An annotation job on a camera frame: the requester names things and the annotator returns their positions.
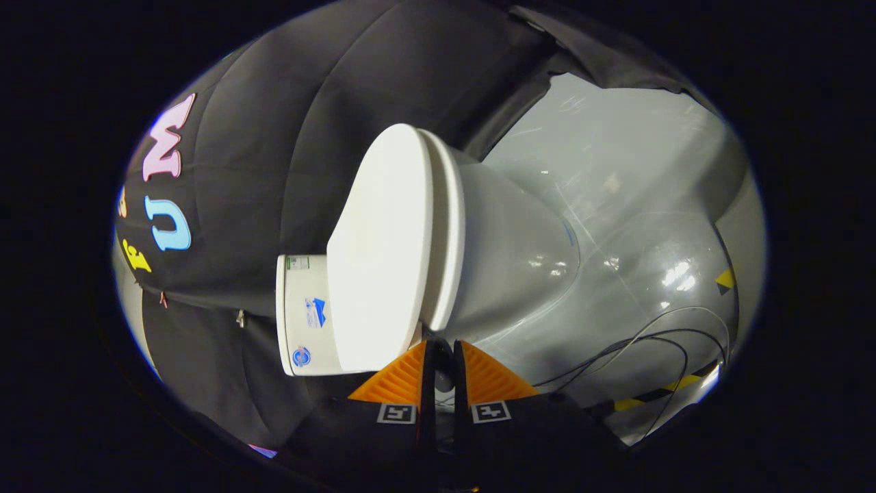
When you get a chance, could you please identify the white ceramic toilet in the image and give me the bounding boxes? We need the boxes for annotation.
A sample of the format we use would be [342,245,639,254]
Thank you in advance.
[275,145,582,379]

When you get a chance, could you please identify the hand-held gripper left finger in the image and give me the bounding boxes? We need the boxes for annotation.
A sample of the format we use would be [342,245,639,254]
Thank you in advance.
[277,340,439,491]

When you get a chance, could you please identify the yellow black striped floor tape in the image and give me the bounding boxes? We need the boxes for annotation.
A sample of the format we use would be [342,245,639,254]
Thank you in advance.
[614,372,721,414]

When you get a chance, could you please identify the black floor cable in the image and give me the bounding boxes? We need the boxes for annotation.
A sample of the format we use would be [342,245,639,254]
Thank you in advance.
[532,327,691,440]

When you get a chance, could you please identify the white toilet seat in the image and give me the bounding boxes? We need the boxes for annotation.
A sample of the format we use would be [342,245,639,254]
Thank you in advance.
[416,129,467,333]

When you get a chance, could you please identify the black backdrop cloth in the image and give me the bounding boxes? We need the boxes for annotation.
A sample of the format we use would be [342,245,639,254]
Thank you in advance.
[113,0,706,459]

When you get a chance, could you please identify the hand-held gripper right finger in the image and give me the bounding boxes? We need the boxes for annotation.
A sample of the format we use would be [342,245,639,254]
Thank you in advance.
[452,340,627,491]

